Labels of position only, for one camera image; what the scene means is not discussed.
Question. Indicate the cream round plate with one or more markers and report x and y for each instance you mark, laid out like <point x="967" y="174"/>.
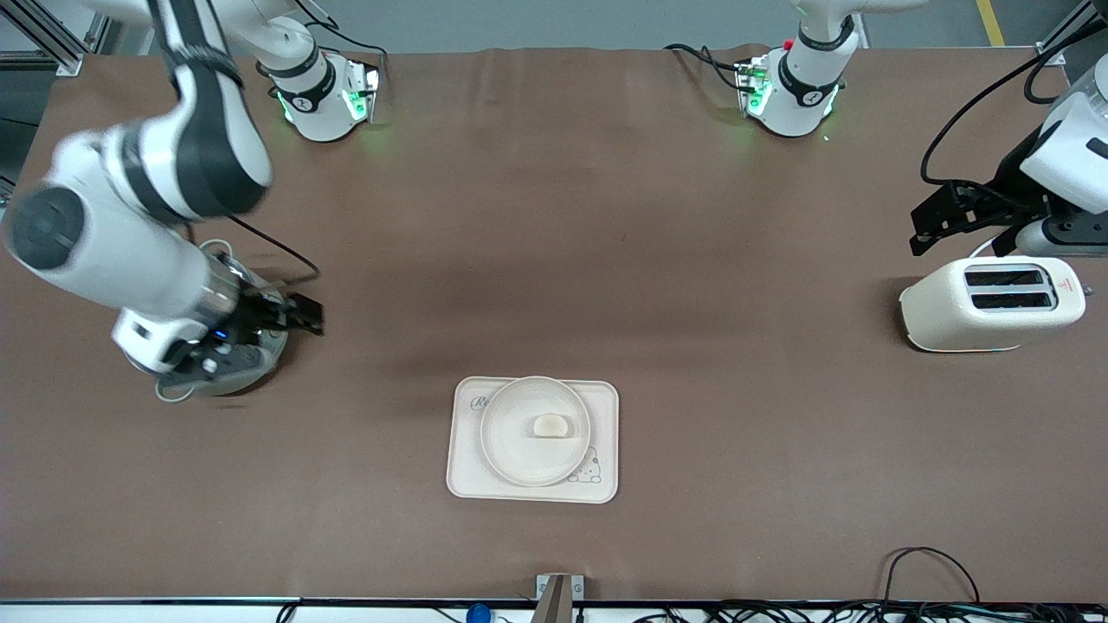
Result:
<point x="519" y="450"/>

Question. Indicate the pale steamed bun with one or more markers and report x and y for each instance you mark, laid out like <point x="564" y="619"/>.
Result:
<point x="550" y="425"/>

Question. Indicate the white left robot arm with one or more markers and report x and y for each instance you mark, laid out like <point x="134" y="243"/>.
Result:
<point x="801" y="86"/>

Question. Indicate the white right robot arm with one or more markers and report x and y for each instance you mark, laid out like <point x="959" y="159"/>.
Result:
<point x="104" y="251"/>

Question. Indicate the cream two-slot toaster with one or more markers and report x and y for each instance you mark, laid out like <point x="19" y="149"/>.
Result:
<point x="943" y="311"/>

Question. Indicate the cream rectangular rabbit tray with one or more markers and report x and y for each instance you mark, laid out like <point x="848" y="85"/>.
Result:
<point x="467" y="476"/>

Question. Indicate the brown table mat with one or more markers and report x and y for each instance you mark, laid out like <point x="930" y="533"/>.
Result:
<point x="692" y="260"/>

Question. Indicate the blue round object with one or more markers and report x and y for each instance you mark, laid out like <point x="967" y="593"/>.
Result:
<point x="478" y="614"/>

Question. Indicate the aluminium frame profile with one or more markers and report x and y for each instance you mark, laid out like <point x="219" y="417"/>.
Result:
<point x="1049" y="54"/>
<point x="69" y="62"/>

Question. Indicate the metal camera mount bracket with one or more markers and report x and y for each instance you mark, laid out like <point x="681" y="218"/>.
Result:
<point x="558" y="597"/>

